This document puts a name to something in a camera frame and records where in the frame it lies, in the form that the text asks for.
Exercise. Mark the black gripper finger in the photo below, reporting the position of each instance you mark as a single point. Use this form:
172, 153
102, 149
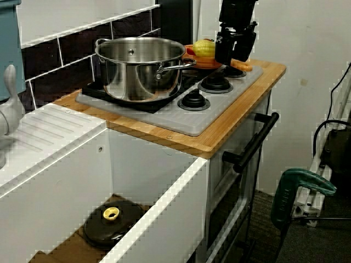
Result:
244, 46
225, 49

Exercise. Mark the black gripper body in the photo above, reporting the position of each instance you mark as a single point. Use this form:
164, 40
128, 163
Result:
237, 13

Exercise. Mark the red toy bell pepper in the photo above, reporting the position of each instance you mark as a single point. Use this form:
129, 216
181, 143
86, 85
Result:
209, 40

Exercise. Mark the yellow toy corn cob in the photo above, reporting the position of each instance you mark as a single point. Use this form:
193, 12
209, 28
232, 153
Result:
204, 48

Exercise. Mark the orange toy frying pan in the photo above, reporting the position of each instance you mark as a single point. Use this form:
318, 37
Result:
205, 61

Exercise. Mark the stainless steel pot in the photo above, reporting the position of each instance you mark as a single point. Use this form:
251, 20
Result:
137, 76

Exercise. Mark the black stove knob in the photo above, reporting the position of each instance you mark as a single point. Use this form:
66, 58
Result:
234, 73
194, 100
215, 83

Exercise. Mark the grey toy stove panel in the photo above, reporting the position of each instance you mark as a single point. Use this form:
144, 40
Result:
178, 120

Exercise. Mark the black burner grate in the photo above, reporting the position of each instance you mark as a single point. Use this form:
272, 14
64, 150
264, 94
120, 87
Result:
93, 91

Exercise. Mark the dark bulky machine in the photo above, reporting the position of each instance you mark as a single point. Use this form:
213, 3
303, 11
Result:
337, 159

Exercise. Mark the dark tile backsplash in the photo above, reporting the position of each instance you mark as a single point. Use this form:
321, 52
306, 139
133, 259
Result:
76, 43

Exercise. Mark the green clamp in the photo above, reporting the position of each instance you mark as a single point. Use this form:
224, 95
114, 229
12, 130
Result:
285, 197

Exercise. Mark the white toy kitchen cabinet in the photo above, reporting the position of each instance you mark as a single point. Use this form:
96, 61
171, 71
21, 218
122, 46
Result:
55, 178

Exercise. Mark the black lid yellow knob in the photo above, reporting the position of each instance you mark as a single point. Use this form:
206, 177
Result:
109, 230

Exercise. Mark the teal box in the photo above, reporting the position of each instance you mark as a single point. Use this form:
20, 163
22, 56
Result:
9, 54

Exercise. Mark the grey toy faucet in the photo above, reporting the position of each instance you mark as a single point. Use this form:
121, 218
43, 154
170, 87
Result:
11, 109

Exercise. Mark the brown cardboard sheet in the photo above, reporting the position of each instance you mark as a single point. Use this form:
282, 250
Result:
71, 246

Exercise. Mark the silver aluminium frame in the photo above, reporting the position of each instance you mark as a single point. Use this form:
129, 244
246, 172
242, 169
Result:
304, 197

